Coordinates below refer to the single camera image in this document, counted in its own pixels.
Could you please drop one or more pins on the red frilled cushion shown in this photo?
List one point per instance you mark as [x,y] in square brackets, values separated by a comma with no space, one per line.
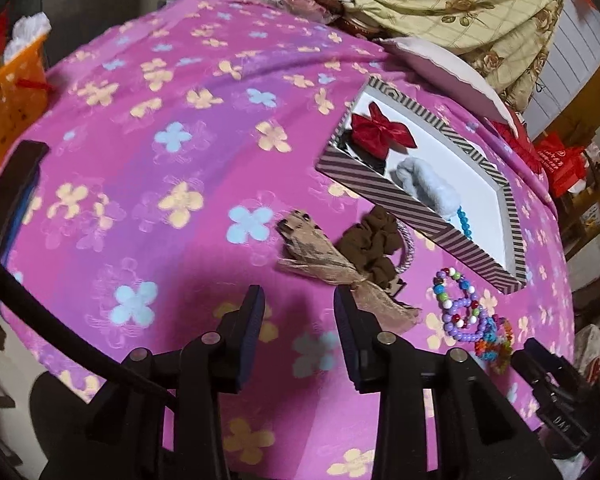
[516,137]

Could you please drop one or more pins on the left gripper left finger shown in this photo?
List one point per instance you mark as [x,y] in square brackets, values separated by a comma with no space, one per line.
[239,331]

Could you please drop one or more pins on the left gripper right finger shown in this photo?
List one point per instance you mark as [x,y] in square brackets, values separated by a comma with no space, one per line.
[366,347]

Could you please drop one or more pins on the striped white tray box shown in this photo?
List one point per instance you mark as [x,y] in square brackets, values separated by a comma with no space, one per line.
[397,154]

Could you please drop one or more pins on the white pink pillow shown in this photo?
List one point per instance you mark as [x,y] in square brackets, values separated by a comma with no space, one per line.
[453,76]

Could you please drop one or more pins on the beige floral quilt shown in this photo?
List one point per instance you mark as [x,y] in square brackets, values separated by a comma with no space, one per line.
[505,41]

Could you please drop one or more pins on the dark brown scrunchie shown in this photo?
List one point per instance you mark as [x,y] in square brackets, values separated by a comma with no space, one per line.
[369,244]

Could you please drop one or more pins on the pink floral bed sheet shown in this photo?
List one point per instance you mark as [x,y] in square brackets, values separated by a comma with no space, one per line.
[177,141]

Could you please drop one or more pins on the light blue fluffy scrunchie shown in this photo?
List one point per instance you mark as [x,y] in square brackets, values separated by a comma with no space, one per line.
[419,180]

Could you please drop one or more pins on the pink rhinestone bangle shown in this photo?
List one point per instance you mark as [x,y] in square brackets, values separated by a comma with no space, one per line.
[408,249]

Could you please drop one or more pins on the orange plastic basket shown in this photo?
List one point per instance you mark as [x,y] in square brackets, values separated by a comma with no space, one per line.
[24,94]

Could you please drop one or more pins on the tan lace bow hairclip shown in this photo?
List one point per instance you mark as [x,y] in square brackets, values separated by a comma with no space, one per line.
[308,252]

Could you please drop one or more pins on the red shopping bag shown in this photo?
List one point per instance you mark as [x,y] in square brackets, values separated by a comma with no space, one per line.
[564,165]

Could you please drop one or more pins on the black scrunchie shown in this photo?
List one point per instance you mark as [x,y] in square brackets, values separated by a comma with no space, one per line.
[346,144]

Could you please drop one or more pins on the red satin bow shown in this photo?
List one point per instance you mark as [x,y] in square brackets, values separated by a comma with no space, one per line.
[375,133]

